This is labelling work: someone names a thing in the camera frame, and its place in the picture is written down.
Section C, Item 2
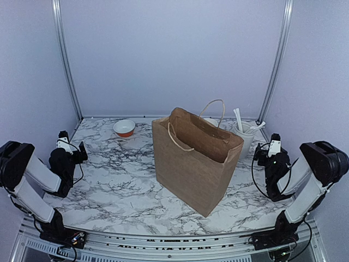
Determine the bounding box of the aluminium front rail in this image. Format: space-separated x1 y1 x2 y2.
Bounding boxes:
10 217 328 261

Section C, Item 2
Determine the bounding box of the white wrapped straw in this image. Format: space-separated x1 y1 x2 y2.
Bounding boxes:
233 108 243 132

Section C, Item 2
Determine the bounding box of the right aluminium frame post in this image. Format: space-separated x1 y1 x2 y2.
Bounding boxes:
257 0 294 123

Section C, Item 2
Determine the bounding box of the left aluminium frame post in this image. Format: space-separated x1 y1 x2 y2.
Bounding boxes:
51 0 83 122

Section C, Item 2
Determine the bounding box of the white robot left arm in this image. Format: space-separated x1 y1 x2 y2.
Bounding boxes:
1 139 88 246

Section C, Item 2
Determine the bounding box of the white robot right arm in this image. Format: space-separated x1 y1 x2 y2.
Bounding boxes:
251 140 348 249

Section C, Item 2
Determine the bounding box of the brown paper bag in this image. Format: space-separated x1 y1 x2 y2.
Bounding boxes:
152 108 244 217

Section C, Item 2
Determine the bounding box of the orange white bowl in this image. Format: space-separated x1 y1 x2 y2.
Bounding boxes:
113 120 136 138

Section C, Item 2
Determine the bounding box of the white wrapped utensil packet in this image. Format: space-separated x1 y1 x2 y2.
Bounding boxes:
245 121 266 134

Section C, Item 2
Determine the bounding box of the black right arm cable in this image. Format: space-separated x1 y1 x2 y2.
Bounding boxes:
251 147 294 197

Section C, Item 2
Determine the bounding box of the aluminium frame post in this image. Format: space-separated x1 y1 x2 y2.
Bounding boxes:
51 0 83 122
257 0 294 123

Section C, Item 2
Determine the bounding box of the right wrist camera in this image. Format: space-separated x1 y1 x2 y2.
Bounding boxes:
268 133 281 158

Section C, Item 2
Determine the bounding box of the stack of white paper cups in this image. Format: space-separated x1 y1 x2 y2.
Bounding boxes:
204 118 219 127

